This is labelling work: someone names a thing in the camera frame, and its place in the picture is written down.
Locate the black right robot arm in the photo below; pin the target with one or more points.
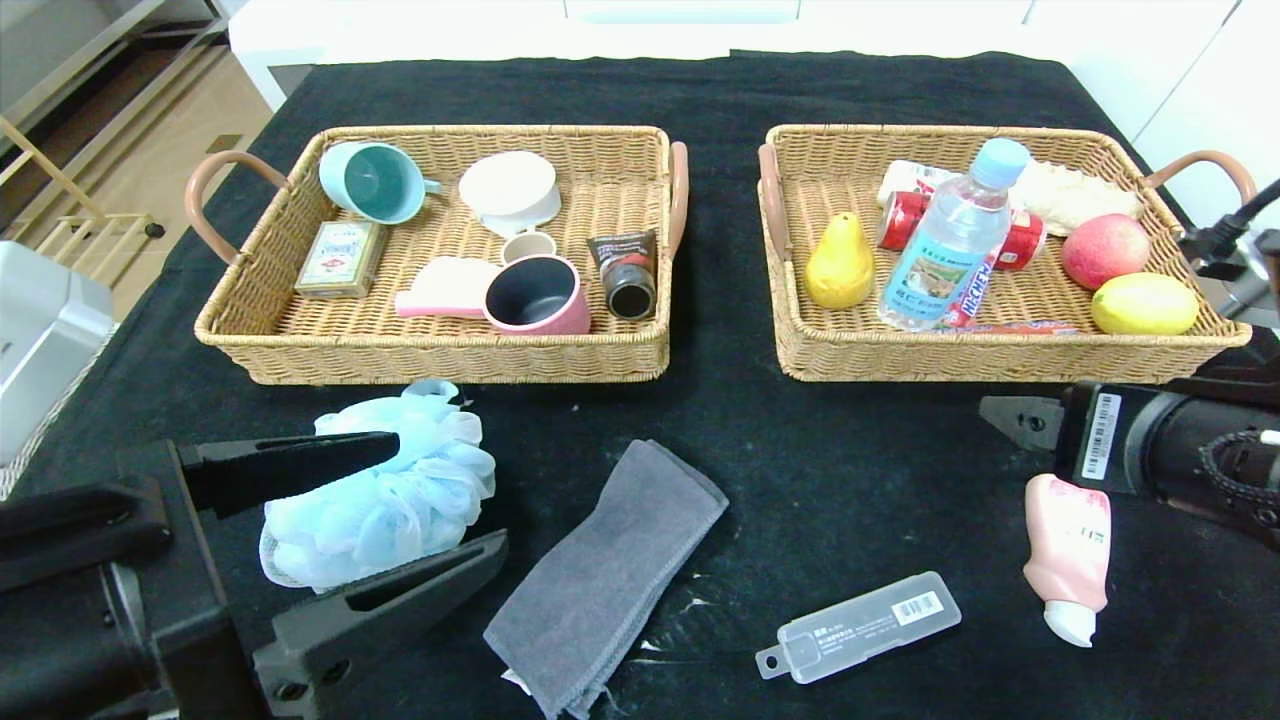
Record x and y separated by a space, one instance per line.
1175 450

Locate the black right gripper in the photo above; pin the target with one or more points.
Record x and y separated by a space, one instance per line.
1092 437

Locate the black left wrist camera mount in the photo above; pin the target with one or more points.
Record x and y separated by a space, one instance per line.
80 530

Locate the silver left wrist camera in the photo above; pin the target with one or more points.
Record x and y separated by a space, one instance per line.
40 340

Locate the beige bread loaf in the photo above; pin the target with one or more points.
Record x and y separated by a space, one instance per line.
1080 195

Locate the yellow pear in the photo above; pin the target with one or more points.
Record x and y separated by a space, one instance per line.
840 270

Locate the grey low shelf unit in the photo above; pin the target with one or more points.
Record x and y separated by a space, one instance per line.
60 40

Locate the white snack packet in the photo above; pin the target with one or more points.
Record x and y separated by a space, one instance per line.
905 178

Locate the yellow lemon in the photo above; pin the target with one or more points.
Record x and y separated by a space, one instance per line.
1143 304

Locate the clear water bottle blue cap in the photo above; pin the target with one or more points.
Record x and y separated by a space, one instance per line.
945 250

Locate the white cabinet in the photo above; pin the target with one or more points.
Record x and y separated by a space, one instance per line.
450 30

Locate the black cosmetic tube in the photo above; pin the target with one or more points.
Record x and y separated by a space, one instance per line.
626 288

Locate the red cola can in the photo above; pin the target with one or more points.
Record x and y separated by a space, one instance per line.
900 220

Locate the clear plastic case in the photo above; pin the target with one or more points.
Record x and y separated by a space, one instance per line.
860 625

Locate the yellow wooden rack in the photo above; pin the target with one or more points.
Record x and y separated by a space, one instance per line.
120 223

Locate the pink lotion bottle white cap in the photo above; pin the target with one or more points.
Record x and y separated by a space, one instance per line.
1065 540

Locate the small beige cup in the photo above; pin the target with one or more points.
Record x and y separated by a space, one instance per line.
528 245

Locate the light blue bath loofah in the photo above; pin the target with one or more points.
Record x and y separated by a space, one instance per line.
420 490

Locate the red apple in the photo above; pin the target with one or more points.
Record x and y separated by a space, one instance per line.
1105 250

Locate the white wicker chair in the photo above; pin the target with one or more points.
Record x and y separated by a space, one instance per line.
50 420

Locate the pink mug dark inside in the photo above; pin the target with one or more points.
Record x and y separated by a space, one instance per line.
528 290

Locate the white round lid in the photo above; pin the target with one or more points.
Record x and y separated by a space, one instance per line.
510 188

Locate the thin orange sausage stick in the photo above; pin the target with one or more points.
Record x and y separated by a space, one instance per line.
1020 327

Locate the green gold card box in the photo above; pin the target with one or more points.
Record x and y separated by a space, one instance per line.
341 258

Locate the wicker basket with food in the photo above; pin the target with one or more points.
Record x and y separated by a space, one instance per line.
850 340

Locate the wicker basket with household items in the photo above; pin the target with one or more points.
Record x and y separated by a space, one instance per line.
600 200

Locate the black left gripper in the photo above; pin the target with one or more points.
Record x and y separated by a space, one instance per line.
205 575

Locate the red sausage stick pack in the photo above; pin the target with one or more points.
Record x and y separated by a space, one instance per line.
982 285

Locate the grey folded towel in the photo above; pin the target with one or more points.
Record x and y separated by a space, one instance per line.
600 580

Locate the teal cup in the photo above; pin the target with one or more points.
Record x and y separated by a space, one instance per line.
372 182

